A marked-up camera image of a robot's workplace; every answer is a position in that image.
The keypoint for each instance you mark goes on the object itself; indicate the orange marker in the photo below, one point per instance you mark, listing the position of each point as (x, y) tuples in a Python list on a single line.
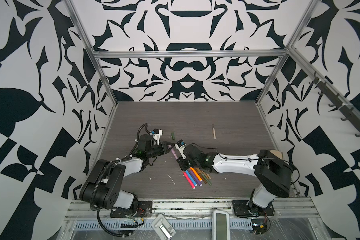
[(196, 174)]

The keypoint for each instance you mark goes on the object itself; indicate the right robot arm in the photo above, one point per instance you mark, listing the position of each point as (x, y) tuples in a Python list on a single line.
[(268, 166)]

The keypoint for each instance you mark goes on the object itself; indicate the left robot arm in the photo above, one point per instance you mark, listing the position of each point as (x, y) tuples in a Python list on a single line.
[(102, 188)]

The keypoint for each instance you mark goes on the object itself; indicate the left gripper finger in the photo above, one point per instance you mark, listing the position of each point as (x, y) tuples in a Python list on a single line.
[(166, 144), (166, 149)]

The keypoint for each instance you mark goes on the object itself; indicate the red pink marker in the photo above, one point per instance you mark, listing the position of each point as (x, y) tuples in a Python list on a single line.
[(189, 180)]

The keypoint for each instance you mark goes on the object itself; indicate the purple marker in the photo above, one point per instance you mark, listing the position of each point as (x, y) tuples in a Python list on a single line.
[(193, 175)]

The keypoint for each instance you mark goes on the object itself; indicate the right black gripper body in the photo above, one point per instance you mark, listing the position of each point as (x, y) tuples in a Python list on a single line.
[(186, 163)]

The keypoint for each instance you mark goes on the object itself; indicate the black hook rail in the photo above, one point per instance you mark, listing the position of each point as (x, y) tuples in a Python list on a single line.
[(338, 101)]

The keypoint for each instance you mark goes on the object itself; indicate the olive green marker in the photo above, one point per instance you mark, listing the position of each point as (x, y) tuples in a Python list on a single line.
[(208, 181)]

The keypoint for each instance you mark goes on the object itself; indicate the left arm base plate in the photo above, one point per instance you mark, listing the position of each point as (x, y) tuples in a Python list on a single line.
[(138, 209)]

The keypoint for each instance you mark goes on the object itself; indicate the green lit circuit board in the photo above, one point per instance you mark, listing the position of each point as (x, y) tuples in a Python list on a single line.
[(261, 226)]

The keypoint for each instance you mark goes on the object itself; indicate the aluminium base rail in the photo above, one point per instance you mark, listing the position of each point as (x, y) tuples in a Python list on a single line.
[(202, 208)]

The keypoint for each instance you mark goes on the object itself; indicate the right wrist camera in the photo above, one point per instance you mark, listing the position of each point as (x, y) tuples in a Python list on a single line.
[(180, 146)]

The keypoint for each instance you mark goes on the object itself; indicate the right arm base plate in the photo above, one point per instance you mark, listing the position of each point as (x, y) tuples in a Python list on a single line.
[(246, 209)]

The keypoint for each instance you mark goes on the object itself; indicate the white tablet device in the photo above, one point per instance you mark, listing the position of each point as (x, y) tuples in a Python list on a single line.
[(220, 225)]

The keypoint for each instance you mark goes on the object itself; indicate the blue marker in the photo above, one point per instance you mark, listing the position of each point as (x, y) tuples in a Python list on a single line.
[(191, 178)]

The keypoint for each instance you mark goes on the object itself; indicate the white clamp device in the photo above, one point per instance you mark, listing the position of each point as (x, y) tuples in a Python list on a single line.
[(163, 228)]

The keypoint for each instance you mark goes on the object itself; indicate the pink pen body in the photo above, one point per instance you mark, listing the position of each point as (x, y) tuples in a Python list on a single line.
[(175, 155)]

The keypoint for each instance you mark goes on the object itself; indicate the beige sponge block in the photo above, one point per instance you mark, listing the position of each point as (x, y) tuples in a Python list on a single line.
[(278, 154)]

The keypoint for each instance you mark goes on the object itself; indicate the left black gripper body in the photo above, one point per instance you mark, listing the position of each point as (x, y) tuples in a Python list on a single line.
[(156, 150)]

